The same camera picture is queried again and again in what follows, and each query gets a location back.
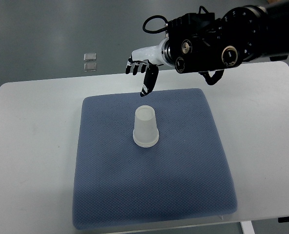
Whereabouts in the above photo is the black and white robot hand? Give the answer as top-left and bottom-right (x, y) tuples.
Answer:
(125, 38), (169, 97)

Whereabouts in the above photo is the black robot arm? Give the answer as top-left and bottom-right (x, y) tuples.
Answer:
(162, 0), (289, 85)

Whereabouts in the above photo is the upper metal floor plate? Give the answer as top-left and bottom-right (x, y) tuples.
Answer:
(83, 52), (96, 61)

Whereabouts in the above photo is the white paper cup on cushion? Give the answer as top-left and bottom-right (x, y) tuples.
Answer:
(133, 134), (159, 148)

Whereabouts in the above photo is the blue grey fabric cushion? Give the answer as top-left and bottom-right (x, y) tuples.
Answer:
(73, 88), (237, 230)

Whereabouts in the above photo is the white table leg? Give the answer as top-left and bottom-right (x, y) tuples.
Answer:
(240, 221), (255, 234)

